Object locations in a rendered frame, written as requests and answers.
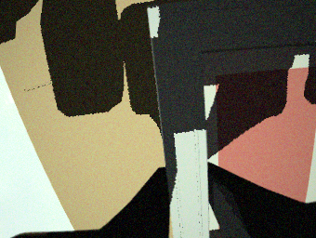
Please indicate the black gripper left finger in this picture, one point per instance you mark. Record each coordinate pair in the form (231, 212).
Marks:
(147, 215)

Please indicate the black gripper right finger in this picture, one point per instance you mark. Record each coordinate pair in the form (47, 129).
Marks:
(246, 210)

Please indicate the grey picture frame with red picture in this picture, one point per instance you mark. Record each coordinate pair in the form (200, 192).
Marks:
(236, 87)

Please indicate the orange flat board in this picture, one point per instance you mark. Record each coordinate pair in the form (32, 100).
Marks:
(81, 75)

